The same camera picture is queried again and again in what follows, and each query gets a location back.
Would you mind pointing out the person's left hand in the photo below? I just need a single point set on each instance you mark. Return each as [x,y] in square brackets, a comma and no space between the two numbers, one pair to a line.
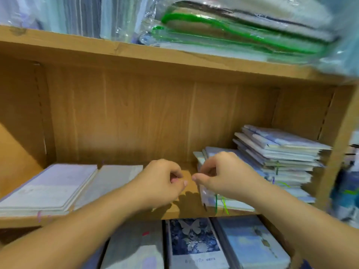
[157,185]

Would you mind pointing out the person's right hand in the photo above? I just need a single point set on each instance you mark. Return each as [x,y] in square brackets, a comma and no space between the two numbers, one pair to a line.
[230,176]

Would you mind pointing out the small white notebook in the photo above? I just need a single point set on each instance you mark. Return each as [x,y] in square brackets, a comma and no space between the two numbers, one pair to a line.
[109,179]

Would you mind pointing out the pile of small notebooks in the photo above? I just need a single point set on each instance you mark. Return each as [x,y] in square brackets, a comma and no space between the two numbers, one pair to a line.
[280,151]

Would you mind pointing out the pastel grid pattern notebook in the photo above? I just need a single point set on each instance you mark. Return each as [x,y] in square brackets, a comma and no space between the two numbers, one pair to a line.
[134,246]

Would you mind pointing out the blue butterfly cover notebook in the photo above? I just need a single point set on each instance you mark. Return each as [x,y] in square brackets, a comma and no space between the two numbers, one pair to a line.
[193,241]

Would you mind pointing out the sky cloud cover notebook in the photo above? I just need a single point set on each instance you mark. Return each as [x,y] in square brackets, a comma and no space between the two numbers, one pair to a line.
[252,243]

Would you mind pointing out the lilac cover notebook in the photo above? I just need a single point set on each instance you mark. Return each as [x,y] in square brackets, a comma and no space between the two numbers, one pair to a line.
[47,187]

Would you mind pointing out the wooden shelf unit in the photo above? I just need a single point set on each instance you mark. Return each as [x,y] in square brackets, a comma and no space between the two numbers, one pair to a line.
[140,58]

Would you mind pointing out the person's left forearm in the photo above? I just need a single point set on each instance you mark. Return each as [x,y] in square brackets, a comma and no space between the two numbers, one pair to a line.
[61,235]

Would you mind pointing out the person's right forearm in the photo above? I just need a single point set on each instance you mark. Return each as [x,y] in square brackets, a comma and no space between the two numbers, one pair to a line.
[314,221]

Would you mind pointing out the white blue standing pouch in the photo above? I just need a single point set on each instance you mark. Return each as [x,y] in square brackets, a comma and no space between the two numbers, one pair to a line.
[348,193]

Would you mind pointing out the stack of green edged packets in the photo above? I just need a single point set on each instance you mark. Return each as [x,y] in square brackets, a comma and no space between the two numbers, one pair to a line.
[235,28]

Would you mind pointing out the light blue plastic bag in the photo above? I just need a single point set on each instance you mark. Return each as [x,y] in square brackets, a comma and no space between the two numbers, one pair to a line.
[342,36]

